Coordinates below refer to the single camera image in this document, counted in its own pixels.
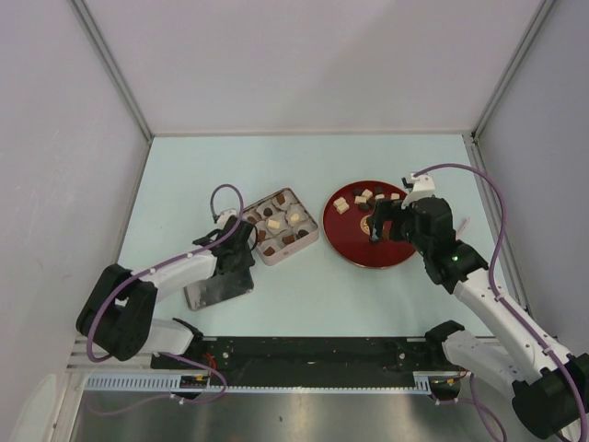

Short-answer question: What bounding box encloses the red round plate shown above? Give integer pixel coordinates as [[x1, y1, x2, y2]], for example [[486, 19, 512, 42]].
[[322, 180, 415, 269]]

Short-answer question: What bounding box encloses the silver tin lid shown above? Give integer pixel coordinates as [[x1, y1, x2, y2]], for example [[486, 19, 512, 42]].
[[183, 269, 254, 311]]

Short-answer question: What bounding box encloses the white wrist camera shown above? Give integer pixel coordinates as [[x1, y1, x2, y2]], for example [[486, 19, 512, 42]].
[[401, 172, 436, 209], [214, 209, 238, 229]]

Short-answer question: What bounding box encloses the white slotted cable duct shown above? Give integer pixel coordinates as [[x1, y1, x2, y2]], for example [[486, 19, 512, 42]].
[[85, 373, 433, 395]]

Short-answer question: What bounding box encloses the pink chocolate tin box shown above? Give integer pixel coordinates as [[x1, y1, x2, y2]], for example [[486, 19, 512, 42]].
[[244, 188, 319, 266]]

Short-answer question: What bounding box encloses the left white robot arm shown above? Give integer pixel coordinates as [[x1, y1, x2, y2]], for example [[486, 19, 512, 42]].
[[75, 215, 256, 368]]

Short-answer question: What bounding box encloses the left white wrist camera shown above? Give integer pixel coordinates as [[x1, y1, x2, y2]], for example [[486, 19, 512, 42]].
[[214, 209, 238, 229]]

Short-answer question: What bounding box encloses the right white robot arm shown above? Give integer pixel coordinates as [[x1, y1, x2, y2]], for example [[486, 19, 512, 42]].
[[367, 196, 588, 440]]

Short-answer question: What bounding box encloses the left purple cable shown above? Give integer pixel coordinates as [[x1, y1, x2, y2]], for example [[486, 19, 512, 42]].
[[85, 183, 245, 365]]

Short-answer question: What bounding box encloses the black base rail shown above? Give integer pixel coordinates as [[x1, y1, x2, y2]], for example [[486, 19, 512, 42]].
[[151, 335, 479, 388]]

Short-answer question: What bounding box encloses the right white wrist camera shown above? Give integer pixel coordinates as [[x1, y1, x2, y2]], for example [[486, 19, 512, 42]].
[[401, 172, 436, 209]]

